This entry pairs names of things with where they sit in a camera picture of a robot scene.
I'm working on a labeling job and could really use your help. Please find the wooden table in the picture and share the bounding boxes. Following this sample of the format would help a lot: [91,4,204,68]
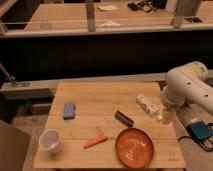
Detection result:
[34,82,186,169]

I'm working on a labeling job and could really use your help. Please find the black cable on floor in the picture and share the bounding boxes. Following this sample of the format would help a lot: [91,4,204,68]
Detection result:
[177,122,213,153]

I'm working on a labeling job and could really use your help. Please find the blue device on floor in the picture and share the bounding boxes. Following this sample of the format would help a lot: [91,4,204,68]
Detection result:
[186,121,213,141]

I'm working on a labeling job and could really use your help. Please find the white paper sheet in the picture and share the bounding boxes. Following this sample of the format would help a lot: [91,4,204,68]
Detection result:
[97,5,118,11]

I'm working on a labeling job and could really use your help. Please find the orange ridged plate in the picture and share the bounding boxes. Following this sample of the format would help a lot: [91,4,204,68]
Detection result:
[115,128,154,168]

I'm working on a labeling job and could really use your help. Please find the blue sponge block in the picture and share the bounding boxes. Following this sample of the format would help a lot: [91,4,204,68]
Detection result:
[63,103,76,120]

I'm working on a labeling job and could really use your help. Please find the black items on far table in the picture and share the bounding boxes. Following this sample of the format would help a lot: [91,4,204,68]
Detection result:
[127,0,167,13]

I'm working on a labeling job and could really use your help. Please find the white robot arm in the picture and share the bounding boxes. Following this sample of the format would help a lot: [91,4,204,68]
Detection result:
[161,61,213,124]

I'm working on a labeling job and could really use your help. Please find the orange carrot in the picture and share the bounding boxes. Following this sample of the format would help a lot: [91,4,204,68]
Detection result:
[84,134,108,149]

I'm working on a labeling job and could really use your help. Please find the clear plastic bottle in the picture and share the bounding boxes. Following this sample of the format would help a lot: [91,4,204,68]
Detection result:
[40,15,52,30]

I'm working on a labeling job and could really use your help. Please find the brown cardboard box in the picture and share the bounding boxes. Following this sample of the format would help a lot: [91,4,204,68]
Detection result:
[0,120,30,171]

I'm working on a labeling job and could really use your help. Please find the black rectangular block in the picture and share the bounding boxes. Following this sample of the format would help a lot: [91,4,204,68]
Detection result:
[115,111,134,127]

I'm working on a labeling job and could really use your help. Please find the white crumpled paper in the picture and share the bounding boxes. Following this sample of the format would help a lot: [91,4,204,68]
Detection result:
[100,20,120,27]

